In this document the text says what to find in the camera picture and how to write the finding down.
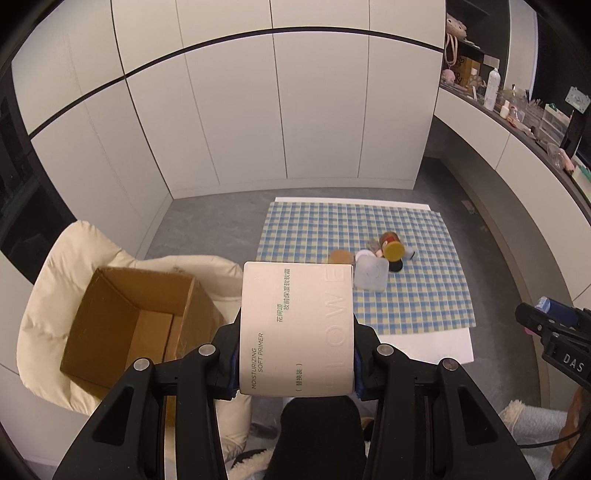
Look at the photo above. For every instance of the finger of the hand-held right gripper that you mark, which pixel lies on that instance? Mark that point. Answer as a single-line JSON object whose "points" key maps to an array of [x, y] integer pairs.
{"points": [[554, 307], [535, 318]]}

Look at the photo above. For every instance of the brown round compact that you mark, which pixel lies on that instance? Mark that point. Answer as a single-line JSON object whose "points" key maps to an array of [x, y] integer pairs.
{"points": [[340, 256]]}

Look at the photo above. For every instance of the grey metal bracket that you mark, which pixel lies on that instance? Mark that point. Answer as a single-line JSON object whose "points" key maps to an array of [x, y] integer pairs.
{"points": [[577, 98]]}

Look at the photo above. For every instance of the yellow lid jar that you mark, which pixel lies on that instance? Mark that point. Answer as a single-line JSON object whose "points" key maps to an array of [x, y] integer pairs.
{"points": [[395, 250]]}

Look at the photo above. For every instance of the cream padded chair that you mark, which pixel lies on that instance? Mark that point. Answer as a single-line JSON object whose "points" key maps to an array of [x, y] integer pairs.
{"points": [[60, 277]]}

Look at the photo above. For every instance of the white round lid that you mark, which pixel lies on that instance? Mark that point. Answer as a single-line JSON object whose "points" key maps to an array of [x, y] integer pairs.
{"points": [[364, 255]]}

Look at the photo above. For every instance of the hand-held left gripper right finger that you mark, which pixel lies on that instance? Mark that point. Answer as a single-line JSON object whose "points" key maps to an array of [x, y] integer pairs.
{"points": [[368, 364]]}

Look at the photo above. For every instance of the blue yellow checked tablecloth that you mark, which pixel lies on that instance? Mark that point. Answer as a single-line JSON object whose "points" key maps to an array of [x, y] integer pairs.
{"points": [[314, 230]]}

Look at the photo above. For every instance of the translucent drawer organizer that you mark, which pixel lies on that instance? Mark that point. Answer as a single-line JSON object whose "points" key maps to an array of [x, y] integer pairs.
{"points": [[551, 122]]}

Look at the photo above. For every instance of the black round disc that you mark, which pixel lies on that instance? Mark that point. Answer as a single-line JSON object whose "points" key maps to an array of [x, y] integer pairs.
{"points": [[395, 266]]}

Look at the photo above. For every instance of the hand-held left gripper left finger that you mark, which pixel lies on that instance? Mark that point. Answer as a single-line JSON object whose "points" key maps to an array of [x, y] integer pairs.
{"points": [[222, 364]]}

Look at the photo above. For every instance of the white plastic bottle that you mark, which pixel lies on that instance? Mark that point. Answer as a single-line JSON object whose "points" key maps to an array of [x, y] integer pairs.
{"points": [[491, 90]]}

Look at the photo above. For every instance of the beige cosmetic carton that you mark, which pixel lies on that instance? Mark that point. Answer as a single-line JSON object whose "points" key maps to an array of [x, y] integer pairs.
{"points": [[295, 332]]}

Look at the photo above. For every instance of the clear glass jar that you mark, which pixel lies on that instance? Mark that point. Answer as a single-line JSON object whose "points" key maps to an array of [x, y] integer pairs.
{"points": [[515, 99]]}

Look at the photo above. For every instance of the brown shelf box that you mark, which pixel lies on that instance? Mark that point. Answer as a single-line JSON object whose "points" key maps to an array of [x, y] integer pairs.
{"points": [[468, 64]]}

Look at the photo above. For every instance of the black built-in cabinet niche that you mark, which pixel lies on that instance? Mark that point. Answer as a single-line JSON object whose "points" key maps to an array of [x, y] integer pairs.
{"points": [[23, 194]]}

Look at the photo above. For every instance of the white wall cabinets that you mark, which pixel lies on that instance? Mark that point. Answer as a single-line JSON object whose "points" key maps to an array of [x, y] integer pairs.
{"points": [[231, 115]]}

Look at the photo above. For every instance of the brown cardboard box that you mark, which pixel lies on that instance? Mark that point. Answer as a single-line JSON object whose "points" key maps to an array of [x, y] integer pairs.
{"points": [[138, 295]]}

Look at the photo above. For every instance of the small pink plush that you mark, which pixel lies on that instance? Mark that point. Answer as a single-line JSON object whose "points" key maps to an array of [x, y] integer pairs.
{"points": [[448, 76]]}

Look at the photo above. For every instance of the frosted square plastic case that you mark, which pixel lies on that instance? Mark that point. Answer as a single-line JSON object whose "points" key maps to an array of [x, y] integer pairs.
{"points": [[369, 274]]}

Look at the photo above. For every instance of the black monitor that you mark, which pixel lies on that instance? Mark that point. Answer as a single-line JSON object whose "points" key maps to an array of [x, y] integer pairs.
{"points": [[582, 138]]}

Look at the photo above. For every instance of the pale green papers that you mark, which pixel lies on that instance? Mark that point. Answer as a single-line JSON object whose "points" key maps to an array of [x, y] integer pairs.
{"points": [[584, 174]]}

